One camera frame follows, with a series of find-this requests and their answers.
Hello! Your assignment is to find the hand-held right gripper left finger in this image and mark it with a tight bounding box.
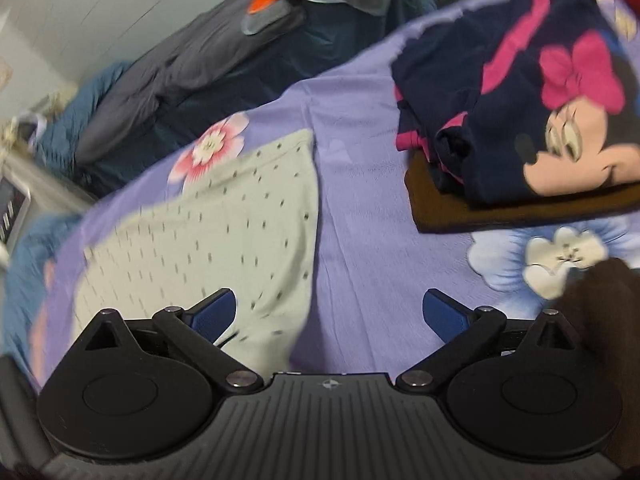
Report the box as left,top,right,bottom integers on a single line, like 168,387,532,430
72,288,264,394

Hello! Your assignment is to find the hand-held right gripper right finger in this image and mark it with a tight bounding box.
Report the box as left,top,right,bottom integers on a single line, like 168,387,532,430
395,289,582,394

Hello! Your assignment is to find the pale dotted small garment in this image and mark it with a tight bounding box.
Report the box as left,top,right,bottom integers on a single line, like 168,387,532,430
72,129,321,376

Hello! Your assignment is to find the brown folded garment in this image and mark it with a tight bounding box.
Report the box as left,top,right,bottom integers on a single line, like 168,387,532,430
404,152,640,235

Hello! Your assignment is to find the purple floral bedsheet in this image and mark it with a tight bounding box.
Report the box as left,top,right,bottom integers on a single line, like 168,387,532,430
30,0,640,396

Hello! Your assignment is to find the dark brown cloth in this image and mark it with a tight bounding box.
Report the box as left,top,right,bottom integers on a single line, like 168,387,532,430
557,257,640,461

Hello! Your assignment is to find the blue lace-trimmed bedcover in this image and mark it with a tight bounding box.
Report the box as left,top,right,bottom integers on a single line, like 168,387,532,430
0,212,86,361

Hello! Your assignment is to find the white machine with control panel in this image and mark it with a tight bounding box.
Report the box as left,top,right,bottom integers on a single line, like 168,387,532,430
0,115,96,262

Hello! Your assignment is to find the grey garment pile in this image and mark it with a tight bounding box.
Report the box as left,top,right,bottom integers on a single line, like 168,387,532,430
80,0,438,196

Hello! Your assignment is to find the navy cartoon mouse garment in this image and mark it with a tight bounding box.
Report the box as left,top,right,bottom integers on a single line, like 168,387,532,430
391,0,640,206

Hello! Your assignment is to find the blue cloth bundle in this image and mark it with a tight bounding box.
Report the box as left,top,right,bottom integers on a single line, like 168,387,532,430
35,62,133,171

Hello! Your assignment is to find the grey quilt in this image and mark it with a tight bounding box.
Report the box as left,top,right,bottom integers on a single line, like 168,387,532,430
75,7,308,163

